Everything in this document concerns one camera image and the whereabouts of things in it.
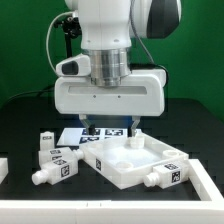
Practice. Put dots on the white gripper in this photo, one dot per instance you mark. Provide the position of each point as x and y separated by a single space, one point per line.
139 94

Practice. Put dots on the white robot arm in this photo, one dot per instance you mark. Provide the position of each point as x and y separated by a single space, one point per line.
100 80

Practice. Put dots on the marker sheet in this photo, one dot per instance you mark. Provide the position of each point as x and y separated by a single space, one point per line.
77 136

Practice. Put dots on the white block left edge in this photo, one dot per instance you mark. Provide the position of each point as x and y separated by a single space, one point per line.
3 169

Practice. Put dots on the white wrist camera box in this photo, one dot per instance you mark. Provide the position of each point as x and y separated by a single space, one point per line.
74 66

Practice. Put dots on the camera on black stand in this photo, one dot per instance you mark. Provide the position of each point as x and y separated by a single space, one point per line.
71 29

